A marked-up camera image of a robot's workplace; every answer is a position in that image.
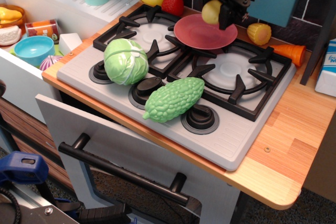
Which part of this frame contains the black middle stove knob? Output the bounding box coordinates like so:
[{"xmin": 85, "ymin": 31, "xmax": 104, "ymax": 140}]
[{"xmin": 128, "ymin": 77, "xmax": 165, "ymax": 110}]

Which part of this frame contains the black left stove knob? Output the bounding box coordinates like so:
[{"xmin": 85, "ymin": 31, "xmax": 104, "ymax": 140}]
[{"xmin": 89, "ymin": 60, "xmax": 113, "ymax": 84}]

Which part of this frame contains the green toy cabbage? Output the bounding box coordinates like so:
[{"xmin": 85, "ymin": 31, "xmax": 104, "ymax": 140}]
[{"xmin": 103, "ymin": 38, "xmax": 149, "ymax": 86}]

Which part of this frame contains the pink plastic plate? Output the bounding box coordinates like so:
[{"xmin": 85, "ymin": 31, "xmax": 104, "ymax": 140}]
[{"xmin": 174, "ymin": 14, "xmax": 238, "ymax": 50}]

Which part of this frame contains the yellow toy potato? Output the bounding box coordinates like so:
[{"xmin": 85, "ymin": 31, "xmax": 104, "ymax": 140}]
[{"xmin": 202, "ymin": 0, "xmax": 222, "ymax": 25}]

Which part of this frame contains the purple toy onion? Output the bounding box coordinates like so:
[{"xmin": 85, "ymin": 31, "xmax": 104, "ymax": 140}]
[{"xmin": 39, "ymin": 55, "xmax": 63, "ymax": 71}]

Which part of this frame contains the white oven door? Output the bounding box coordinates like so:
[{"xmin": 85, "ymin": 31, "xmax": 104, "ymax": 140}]
[{"xmin": 36, "ymin": 94, "xmax": 242, "ymax": 223}]

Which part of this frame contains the grey toy stove top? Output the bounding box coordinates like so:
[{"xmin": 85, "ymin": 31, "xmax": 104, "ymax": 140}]
[{"xmin": 57, "ymin": 45, "xmax": 296, "ymax": 170}]

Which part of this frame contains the yellow toy corn cob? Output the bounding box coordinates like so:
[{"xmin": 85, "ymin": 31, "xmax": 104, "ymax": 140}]
[{"xmin": 247, "ymin": 23, "xmax": 271, "ymax": 46}]

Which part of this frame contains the orange plastic bowl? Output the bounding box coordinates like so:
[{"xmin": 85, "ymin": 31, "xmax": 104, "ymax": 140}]
[{"xmin": 1, "ymin": 4, "xmax": 26, "ymax": 29}]

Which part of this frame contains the red orange toy can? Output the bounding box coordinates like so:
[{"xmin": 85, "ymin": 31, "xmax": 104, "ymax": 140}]
[{"xmin": 25, "ymin": 19, "xmax": 60, "ymax": 44}]

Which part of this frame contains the blue clamp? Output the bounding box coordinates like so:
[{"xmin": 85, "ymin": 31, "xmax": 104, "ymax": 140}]
[{"xmin": 1, "ymin": 151, "xmax": 49, "ymax": 185}]

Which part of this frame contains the blue plastic bowl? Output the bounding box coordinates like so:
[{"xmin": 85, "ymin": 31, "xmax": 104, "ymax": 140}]
[{"xmin": 14, "ymin": 36, "xmax": 55, "ymax": 67}]

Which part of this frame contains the orange toy carrot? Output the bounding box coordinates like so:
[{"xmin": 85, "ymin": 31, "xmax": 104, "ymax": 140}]
[{"xmin": 271, "ymin": 45, "xmax": 306, "ymax": 67}]

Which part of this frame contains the black right stove knob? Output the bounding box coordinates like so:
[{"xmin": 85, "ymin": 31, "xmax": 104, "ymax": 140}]
[{"xmin": 181, "ymin": 104, "xmax": 219, "ymax": 135}]

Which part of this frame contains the red toy strawberry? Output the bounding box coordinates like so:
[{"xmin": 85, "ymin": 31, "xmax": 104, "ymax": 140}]
[{"xmin": 161, "ymin": 0, "xmax": 184, "ymax": 16}]

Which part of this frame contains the white toy bread piece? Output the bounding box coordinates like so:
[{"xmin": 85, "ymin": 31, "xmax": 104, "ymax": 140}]
[{"xmin": 0, "ymin": 26, "xmax": 22, "ymax": 46}]

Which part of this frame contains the metal mounting rail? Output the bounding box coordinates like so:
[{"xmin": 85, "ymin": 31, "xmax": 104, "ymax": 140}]
[{"xmin": 1, "ymin": 184, "xmax": 77, "ymax": 223}]

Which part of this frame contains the black clamp handle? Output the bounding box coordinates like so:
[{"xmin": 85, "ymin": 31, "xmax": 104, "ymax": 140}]
[{"xmin": 56, "ymin": 199, "xmax": 132, "ymax": 223}]

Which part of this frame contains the black stove knob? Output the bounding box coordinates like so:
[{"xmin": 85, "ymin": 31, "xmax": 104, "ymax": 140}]
[
  {"xmin": 89, "ymin": 60, "xmax": 113, "ymax": 84},
  {"xmin": 181, "ymin": 104, "xmax": 219, "ymax": 135},
  {"xmin": 128, "ymin": 77, "xmax": 165, "ymax": 110}
]

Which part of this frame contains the yellow toy pepper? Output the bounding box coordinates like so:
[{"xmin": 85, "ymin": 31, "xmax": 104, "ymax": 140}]
[{"xmin": 0, "ymin": 7, "xmax": 23, "ymax": 25}]

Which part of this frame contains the white blue milk carton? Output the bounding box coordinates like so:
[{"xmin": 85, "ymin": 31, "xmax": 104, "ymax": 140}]
[{"xmin": 315, "ymin": 39, "xmax": 336, "ymax": 97}]

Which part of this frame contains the black oven door handle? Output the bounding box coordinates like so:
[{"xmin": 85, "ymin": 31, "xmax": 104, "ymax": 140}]
[{"xmin": 58, "ymin": 133, "xmax": 190, "ymax": 207}]

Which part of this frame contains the black right burner grate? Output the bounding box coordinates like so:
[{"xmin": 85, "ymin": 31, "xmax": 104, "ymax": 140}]
[{"xmin": 167, "ymin": 39, "xmax": 293, "ymax": 121}]

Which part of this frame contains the white toy wedge block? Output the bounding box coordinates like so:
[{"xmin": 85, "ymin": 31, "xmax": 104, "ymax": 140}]
[{"xmin": 59, "ymin": 33, "xmax": 82, "ymax": 56}]

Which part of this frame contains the green toy bitter gourd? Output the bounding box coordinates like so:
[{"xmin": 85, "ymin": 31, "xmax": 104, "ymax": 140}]
[{"xmin": 142, "ymin": 77, "xmax": 205, "ymax": 123}]

